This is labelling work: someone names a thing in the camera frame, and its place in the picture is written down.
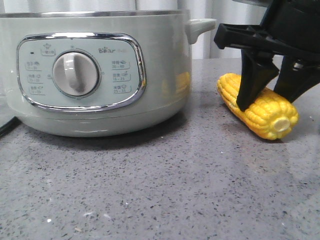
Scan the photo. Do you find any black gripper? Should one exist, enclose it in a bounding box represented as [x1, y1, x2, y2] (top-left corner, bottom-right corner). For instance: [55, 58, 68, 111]
[214, 0, 320, 112]

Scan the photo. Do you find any yellow corn cob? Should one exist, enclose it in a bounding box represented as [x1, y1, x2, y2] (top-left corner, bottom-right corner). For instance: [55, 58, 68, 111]
[216, 73, 299, 141]

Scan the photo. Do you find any glass pot lid steel rim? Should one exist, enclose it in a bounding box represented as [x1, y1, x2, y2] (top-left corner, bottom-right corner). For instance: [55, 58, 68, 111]
[0, 93, 16, 134]

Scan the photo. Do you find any light green electric cooking pot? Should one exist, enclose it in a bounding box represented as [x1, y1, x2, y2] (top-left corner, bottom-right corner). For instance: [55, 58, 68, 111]
[0, 10, 216, 137]

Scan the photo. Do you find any white pleated curtain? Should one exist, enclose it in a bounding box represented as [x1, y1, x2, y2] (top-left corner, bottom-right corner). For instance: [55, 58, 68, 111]
[0, 0, 320, 60]

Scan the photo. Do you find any black power cable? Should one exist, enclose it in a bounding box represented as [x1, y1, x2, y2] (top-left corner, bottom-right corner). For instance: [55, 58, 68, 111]
[0, 116, 22, 138]

